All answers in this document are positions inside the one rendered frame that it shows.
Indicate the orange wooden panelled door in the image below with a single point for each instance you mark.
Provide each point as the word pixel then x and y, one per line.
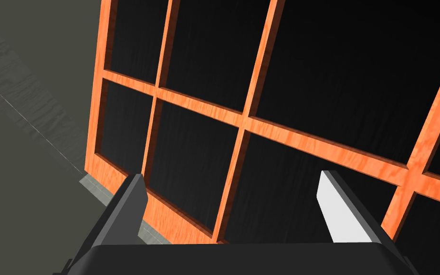
pixel 281 99

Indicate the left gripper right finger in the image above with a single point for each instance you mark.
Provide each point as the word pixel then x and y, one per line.
pixel 348 214

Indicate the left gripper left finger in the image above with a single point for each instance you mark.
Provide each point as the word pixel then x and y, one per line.
pixel 122 217

